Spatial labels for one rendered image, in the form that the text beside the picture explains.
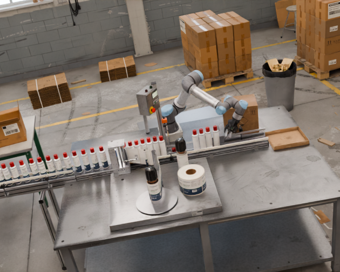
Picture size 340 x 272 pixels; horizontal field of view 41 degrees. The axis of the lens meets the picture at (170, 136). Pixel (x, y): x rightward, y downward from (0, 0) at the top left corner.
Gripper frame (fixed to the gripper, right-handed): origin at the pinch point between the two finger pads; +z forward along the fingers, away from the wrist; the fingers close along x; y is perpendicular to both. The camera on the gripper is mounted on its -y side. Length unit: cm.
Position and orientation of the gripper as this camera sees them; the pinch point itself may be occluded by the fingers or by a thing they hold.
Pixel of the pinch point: (225, 136)
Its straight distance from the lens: 386.8
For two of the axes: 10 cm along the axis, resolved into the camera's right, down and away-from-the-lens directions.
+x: 9.2, 2.8, 2.6
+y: 1.0, 4.8, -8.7
